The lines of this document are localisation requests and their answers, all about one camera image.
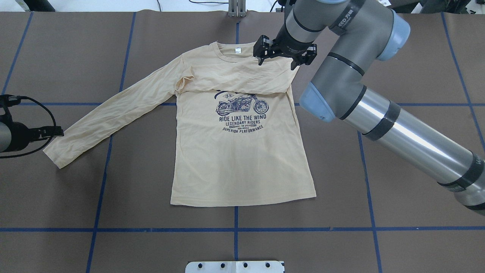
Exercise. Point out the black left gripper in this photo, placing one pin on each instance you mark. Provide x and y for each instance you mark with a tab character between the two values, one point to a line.
19	136

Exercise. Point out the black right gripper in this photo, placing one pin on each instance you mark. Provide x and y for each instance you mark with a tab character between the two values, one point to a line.
288	48

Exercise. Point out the cream long-sleeve printed shirt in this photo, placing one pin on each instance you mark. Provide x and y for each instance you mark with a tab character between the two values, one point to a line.
238	136

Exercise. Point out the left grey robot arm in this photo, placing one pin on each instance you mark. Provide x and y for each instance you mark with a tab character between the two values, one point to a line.
5	138

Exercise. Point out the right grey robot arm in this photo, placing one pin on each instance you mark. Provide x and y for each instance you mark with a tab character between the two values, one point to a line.
368	34

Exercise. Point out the aluminium frame post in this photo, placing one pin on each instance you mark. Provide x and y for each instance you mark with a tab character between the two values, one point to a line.
237	8

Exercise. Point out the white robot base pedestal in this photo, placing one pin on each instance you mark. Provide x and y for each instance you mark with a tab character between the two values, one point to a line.
245	266

